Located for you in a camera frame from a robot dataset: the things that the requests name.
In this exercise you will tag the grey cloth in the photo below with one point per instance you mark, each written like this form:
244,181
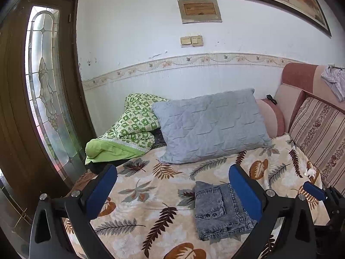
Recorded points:
335,79

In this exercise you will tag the green patterned quilt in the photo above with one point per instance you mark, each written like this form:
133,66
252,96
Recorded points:
132,124

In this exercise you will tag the striped sofa cushion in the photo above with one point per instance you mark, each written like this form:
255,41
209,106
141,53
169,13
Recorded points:
320,135

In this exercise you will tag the blue denim pants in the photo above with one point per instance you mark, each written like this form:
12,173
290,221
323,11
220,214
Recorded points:
215,213

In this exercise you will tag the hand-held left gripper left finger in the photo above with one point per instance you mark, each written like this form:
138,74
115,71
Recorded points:
99,191

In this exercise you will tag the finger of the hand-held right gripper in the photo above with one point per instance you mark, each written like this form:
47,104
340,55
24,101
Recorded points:
314,190

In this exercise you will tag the beige light switch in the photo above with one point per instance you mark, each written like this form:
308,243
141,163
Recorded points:
197,40
186,41

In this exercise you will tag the pink sofa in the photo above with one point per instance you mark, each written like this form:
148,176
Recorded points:
299,78

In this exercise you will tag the small black object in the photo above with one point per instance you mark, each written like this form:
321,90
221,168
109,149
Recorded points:
271,99

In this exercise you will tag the wooden stained glass door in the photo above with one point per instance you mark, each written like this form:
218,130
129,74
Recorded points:
16,113

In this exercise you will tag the leaf print blanket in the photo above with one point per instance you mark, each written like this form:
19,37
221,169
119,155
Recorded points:
151,194

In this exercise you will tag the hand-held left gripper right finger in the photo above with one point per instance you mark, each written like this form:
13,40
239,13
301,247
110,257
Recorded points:
248,194

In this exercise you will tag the grey quilted pillow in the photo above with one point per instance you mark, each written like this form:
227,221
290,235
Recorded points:
210,126

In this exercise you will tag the wall plaque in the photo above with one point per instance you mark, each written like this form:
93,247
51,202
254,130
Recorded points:
199,8

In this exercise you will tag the white crumpled tissue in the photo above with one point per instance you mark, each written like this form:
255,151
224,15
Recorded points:
311,172

